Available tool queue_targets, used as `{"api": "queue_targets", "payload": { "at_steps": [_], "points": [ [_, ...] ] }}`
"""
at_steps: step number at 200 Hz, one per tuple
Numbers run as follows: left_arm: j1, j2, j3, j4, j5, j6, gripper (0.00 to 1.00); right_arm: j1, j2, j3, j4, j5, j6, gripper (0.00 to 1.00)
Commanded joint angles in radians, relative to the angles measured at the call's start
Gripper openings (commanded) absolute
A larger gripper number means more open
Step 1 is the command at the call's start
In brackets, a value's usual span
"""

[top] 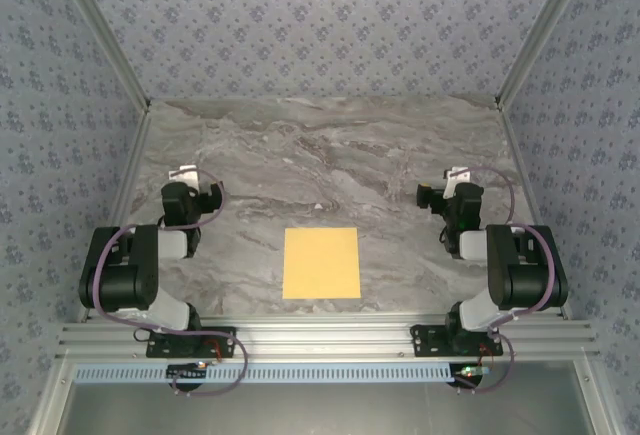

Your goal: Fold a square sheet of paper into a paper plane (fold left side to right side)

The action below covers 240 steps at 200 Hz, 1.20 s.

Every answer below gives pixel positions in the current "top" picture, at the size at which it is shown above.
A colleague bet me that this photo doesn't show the yellow square paper sheet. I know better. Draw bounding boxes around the yellow square paper sheet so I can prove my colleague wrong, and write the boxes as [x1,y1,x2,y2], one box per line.
[281,227,362,300]

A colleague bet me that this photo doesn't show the grey metal tray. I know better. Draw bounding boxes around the grey metal tray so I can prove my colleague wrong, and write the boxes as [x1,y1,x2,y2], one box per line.
[52,359,606,435]

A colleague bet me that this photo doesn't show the black controller board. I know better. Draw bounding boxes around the black controller board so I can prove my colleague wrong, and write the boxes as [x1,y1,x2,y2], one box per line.
[166,362,207,387]
[451,362,494,389]

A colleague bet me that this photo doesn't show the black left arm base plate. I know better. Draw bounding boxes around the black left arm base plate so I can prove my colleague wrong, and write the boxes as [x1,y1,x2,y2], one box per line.
[145,327,237,359]

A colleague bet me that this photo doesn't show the aluminium table side rail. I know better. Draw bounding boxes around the aluminium table side rail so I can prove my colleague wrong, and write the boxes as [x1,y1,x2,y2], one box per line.
[497,104,575,321]
[76,103,154,325]

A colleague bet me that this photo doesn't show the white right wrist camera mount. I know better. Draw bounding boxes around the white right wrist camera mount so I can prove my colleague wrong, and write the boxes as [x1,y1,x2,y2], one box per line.
[444,166,472,191]

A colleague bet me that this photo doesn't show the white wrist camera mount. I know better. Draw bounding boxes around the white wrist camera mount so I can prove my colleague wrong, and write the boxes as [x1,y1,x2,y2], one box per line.
[444,166,472,191]
[167,164,198,182]

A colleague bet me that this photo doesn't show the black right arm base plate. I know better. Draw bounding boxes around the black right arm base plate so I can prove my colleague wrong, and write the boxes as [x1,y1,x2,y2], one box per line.
[409,324,504,359]

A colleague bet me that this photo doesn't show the aluminium tray side rail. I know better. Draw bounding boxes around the aluminium tray side rail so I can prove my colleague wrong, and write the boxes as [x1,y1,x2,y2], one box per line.
[29,354,76,435]
[574,349,619,435]

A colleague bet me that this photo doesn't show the pale blue slotted cable duct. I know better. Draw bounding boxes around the pale blue slotted cable duct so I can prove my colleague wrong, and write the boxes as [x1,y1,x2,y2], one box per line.
[74,362,481,385]

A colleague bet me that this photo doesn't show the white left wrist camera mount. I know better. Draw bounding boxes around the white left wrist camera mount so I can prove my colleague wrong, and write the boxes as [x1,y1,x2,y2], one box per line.
[167,164,198,182]

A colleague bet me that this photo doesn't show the aluminium cross rail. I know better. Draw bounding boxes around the aluminium cross rail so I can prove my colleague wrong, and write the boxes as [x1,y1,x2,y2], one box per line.
[57,318,601,360]

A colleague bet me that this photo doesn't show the aluminium frame post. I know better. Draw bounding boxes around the aluminium frame post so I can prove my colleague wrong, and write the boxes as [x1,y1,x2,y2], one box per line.
[494,0,599,110]
[47,0,152,112]

